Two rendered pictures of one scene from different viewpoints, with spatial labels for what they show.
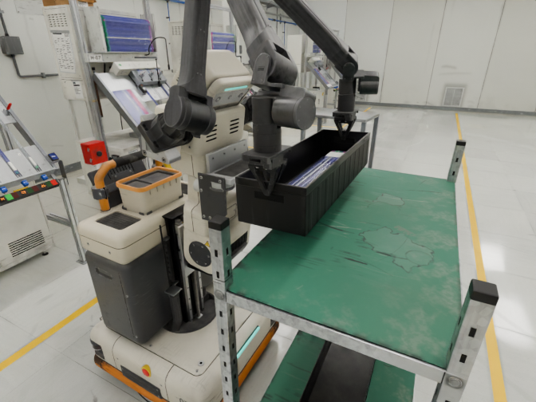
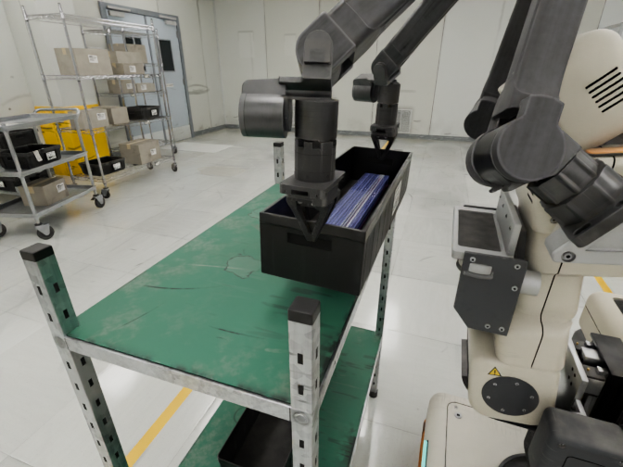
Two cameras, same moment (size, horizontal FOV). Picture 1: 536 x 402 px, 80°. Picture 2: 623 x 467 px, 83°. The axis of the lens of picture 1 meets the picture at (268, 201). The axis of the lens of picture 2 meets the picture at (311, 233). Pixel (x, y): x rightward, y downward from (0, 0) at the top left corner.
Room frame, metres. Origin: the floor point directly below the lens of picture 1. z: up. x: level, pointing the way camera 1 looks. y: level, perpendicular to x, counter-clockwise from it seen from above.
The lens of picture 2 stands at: (1.62, -0.34, 1.34)
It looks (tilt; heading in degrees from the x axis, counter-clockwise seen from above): 25 degrees down; 172
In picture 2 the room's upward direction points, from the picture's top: straight up
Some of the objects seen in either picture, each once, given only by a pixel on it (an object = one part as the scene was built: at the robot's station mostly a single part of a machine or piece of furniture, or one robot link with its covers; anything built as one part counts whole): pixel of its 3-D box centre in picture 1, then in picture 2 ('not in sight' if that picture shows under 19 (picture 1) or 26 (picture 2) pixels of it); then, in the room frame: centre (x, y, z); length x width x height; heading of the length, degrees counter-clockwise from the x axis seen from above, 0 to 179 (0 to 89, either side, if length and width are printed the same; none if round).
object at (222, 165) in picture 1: (233, 178); (490, 251); (1.03, 0.12, 0.99); 0.28 x 0.16 x 0.22; 151
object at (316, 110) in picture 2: (348, 86); (311, 118); (1.14, -0.27, 1.28); 0.07 x 0.06 x 0.07; 78
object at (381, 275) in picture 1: (354, 322); (290, 358); (0.82, -0.29, 0.55); 0.91 x 0.46 x 1.10; 153
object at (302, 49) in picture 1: (306, 74); not in sight; (7.66, -0.86, 0.95); 1.36 x 0.82 x 1.90; 63
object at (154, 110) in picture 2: not in sight; (141, 112); (-3.46, -1.88, 0.82); 0.40 x 0.30 x 0.14; 159
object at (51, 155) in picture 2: not in sight; (31, 156); (-1.81, -2.38, 0.63); 0.40 x 0.30 x 0.14; 167
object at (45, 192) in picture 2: not in sight; (44, 191); (-1.83, -2.38, 0.30); 0.30 x 0.23 x 0.18; 171
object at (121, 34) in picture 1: (125, 34); not in sight; (3.19, 1.25, 1.52); 0.51 x 0.13 x 0.27; 153
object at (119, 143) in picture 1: (134, 166); not in sight; (3.20, 1.39, 0.31); 0.70 x 0.65 x 0.62; 153
